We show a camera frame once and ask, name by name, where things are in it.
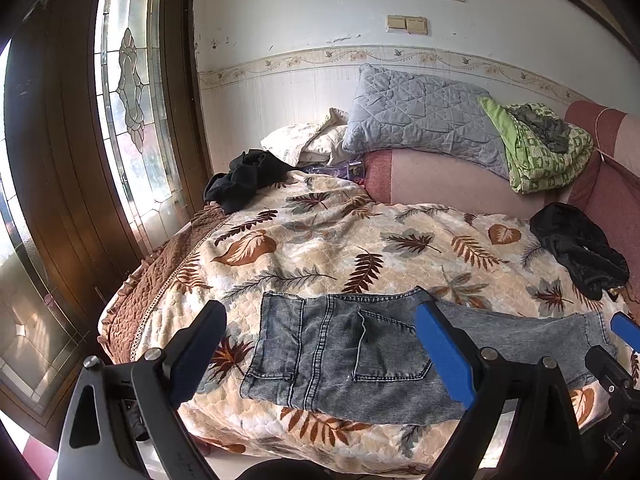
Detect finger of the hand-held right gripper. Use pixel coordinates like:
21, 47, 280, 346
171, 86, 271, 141
584, 344, 640, 461
610, 311, 640, 352

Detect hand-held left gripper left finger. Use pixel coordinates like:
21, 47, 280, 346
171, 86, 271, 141
55, 300, 228, 480

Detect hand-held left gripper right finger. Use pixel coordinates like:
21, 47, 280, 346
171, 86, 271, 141
415, 301, 586, 480

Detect blue denim pants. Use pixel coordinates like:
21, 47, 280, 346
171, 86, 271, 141
239, 287, 618, 427

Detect black shiny cloth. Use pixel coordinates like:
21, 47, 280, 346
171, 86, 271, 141
530, 202, 631, 301

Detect person's dark clothing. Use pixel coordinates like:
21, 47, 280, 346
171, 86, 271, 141
240, 457, 333, 480

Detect leaf printed blanket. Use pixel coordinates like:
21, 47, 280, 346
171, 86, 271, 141
97, 167, 640, 476

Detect pink sofa backrest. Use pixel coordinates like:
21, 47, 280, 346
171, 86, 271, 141
362, 100, 640, 306

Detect black crumpled garment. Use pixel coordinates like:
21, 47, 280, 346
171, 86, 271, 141
202, 149, 301, 215

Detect green printed cloth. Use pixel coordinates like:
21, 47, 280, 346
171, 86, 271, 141
477, 96, 596, 195

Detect purple packet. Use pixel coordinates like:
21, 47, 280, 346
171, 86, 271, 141
302, 160, 368, 186

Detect dark grey cloth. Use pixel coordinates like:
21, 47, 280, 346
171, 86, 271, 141
515, 105, 571, 153

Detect cream pillow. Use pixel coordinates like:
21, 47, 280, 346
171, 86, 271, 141
261, 107, 351, 166

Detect wooden door with patterned glass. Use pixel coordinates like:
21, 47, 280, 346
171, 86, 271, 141
0, 0, 213, 453

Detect grey quilted pillow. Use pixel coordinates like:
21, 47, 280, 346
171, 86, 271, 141
342, 63, 511, 181

